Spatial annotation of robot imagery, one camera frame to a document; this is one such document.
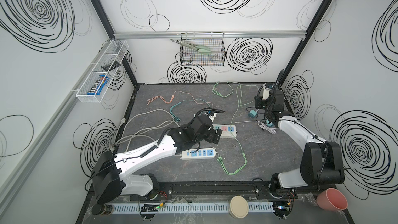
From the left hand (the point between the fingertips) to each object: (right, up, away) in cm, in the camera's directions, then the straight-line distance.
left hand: (216, 128), depth 75 cm
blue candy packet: (-55, +19, -5) cm, 59 cm away
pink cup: (+46, -27, -12) cm, 55 cm away
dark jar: (-48, -31, -12) cm, 58 cm away
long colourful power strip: (+9, -5, +16) cm, 19 cm away
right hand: (+27, +16, +14) cm, 34 cm away
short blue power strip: (-9, -15, +8) cm, 19 cm away
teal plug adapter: (+26, +4, +26) cm, 37 cm away
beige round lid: (+9, -31, -10) cm, 34 cm away
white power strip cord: (-50, -7, +14) cm, 53 cm away
